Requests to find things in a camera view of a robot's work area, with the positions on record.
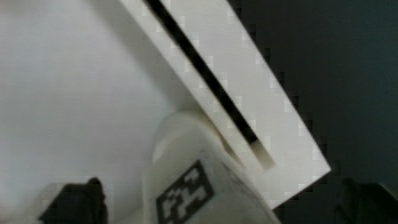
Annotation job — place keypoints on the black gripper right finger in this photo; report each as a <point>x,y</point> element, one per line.
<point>367,204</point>

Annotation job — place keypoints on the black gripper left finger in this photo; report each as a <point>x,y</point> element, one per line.
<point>79,207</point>

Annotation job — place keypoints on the white leg with tag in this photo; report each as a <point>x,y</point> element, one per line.
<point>197,189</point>

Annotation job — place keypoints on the white U-shaped fence frame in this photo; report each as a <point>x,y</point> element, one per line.
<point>268,132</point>

